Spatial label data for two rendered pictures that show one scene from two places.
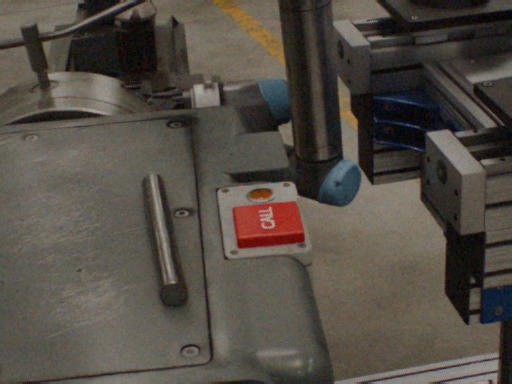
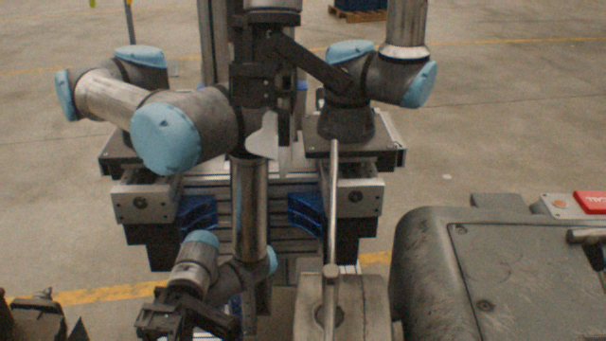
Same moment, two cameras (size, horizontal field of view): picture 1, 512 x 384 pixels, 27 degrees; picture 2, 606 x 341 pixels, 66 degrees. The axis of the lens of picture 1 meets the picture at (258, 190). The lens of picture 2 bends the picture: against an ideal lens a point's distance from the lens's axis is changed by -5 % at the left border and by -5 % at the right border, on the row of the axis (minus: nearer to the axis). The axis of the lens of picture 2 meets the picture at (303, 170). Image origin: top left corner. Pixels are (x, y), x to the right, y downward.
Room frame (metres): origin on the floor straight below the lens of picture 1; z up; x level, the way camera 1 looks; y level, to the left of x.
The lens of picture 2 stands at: (1.24, 0.71, 1.71)
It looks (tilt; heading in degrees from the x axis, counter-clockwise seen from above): 30 degrees down; 277
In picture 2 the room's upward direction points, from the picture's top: straight up
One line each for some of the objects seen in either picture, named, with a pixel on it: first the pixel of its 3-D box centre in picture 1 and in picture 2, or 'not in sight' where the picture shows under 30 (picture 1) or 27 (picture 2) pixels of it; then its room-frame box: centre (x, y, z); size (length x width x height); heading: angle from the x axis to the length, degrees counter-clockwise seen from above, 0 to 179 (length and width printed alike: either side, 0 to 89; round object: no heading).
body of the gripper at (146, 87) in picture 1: (154, 110); (171, 317); (1.54, 0.16, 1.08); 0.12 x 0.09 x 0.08; 94
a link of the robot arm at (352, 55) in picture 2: not in sight; (350, 69); (1.26, -0.44, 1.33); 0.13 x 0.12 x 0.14; 154
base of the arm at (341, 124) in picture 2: not in sight; (347, 113); (1.27, -0.44, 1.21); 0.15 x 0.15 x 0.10
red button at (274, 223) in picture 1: (268, 227); (596, 204); (0.82, -0.01, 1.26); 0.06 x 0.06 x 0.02; 4
